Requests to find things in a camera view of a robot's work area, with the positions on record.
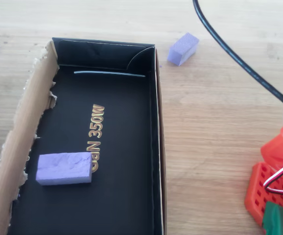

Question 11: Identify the purple foam block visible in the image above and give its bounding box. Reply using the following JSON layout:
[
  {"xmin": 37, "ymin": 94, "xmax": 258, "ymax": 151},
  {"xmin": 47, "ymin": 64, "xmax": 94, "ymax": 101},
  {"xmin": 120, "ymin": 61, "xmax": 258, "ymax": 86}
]
[
  {"xmin": 167, "ymin": 32, "xmax": 200, "ymax": 67},
  {"xmin": 35, "ymin": 151, "xmax": 93, "ymax": 186}
]

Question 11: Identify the green table clamp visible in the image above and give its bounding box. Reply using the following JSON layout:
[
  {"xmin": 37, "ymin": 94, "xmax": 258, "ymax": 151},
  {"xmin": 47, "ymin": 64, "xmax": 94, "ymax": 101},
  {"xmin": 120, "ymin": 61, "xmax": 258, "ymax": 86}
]
[{"xmin": 262, "ymin": 201, "xmax": 283, "ymax": 235}]

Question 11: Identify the red white black servo wire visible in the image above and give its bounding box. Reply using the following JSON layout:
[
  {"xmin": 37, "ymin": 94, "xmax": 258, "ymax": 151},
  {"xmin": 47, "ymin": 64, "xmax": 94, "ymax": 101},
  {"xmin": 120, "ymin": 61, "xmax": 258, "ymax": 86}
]
[{"xmin": 263, "ymin": 99, "xmax": 283, "ymax": 196}]

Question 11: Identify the orange perforated arm base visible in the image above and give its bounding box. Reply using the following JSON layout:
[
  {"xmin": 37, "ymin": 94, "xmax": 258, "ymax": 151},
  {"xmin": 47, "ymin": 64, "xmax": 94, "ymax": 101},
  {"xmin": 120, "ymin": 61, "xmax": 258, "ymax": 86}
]
[{"xmin": 244, "ymin": 161, "xmax": 283, "ymax": 235}]

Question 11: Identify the black cardboard box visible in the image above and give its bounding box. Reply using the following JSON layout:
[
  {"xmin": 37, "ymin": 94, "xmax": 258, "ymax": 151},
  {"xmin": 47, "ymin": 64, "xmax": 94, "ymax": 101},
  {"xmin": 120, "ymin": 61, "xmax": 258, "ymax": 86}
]
[{"xmin": 0, "ymin": 37, "xmax": 168, "ymax": 235}]

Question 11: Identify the black camera cable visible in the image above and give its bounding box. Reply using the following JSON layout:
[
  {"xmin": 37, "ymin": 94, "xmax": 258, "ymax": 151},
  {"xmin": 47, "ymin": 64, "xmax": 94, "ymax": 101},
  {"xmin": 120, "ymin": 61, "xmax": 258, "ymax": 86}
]
[{"xmin": 192, "ymin": 0, "xmax": 283, "ymax": 114}]

